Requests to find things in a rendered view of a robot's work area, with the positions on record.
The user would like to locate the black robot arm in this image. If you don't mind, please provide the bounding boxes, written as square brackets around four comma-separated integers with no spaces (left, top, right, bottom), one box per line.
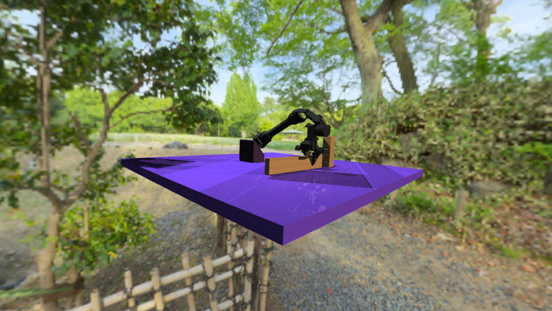
[252,108,331,150]

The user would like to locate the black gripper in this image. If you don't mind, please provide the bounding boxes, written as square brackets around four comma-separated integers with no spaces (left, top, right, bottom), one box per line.
[295,136,330,165]

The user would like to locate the wooden post with slot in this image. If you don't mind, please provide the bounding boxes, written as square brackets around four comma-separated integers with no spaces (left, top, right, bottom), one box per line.
[322,136,335,167]

